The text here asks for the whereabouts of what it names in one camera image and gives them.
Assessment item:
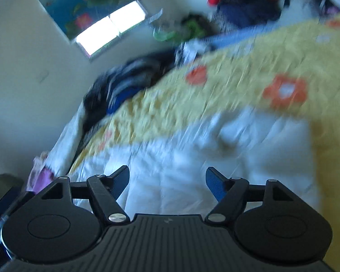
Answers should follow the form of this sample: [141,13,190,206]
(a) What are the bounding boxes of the white quilted down jacket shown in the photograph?
[70,107,320,216]

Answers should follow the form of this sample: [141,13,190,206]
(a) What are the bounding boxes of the navy blue clothes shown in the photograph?
[217,0,281,29]

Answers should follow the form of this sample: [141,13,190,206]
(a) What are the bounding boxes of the white text-print quilt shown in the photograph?
[45,102,86,177]

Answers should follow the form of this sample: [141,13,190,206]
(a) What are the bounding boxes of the purple cloth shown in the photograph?
[26,152,54,194]

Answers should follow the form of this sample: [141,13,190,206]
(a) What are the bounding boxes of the stack of dark folded sweaters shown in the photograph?
[83,49,185,132]

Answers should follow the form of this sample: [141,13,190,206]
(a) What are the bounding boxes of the yellow floral bed sheet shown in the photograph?
[69,16,340,271]

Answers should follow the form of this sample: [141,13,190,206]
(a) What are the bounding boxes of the black and white garment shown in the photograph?
[175,39,214,66]

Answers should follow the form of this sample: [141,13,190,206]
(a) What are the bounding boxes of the light blue blanket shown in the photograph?
[201,25,277,50]

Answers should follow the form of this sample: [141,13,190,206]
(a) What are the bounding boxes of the window with frame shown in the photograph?
[75,1,147,58]

